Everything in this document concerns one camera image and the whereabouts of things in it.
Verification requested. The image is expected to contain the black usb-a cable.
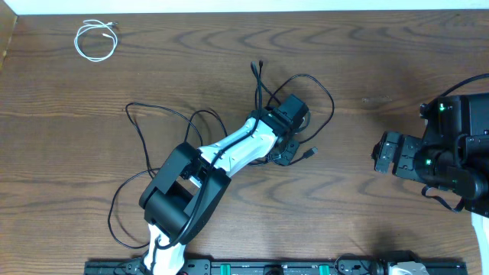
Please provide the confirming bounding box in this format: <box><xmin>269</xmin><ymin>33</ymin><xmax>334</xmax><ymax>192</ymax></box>
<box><xmin>248</xmin><ymin>59</ymin><xmax>336</xmax><ymax>167</ymax></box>

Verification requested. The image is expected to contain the black thin usb cable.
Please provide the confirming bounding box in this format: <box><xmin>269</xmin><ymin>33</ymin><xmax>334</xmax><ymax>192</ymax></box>
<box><xmin>107</xmin><ymin>102</ymin><xmax>229</xmax><ymax>251</ymax></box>

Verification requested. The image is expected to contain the white usb cable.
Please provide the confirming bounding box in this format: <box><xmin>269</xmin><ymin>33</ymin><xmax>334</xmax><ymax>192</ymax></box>
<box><xmin>73</xmin><ymin>18</ymin><xmax>119</xmax><ymax>63</ymax></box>

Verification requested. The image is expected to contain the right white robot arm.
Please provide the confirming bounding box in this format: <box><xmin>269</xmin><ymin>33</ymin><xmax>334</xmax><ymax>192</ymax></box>
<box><xmin>371</xmin><ymin>73</ymin><xmax>488</xmax><ymax>273</ymax></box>

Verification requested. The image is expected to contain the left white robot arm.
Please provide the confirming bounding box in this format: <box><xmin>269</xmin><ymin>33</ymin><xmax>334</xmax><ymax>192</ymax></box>
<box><xmin>139</xmin><ymin>63</ymin><xmax>309</xmax><ymax>274</ymax></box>

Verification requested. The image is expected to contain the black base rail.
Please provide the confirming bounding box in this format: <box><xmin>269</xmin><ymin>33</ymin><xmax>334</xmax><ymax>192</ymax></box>
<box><xmin>83</xmin><ymin>247</ymin><xmax>468</xmax><ymax>275</ymax></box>

